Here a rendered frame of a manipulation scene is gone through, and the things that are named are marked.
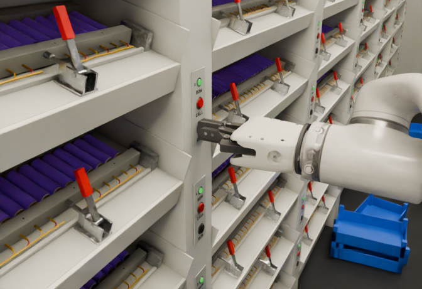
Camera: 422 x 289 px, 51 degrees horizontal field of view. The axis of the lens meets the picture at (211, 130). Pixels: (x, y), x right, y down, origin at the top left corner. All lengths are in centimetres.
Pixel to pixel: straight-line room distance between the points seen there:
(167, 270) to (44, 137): 42
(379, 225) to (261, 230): 107
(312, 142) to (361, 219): 164
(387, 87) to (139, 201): 37
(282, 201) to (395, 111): 83
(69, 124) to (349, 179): 35
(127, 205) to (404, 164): 37
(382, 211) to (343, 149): 195
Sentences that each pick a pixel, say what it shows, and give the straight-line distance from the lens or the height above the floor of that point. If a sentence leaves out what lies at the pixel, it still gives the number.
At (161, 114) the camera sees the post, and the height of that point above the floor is 104.
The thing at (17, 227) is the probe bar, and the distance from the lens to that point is 56.
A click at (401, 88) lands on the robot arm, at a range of 57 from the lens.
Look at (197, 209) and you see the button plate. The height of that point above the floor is 86.
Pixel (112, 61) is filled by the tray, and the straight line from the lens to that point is 59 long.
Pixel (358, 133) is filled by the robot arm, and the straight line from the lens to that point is 60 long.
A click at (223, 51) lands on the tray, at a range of 76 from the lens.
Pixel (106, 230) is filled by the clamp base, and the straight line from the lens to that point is 59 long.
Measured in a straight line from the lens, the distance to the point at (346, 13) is 198.
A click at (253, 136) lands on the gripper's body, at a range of 62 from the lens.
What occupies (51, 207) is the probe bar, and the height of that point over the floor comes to 98.
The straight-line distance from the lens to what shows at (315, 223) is 201.
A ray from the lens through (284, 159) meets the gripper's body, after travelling 61.
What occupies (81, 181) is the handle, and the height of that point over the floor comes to 101.
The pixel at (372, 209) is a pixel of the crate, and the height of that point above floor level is 0.
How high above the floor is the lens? 127
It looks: 22 degrees down
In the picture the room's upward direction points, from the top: straight up
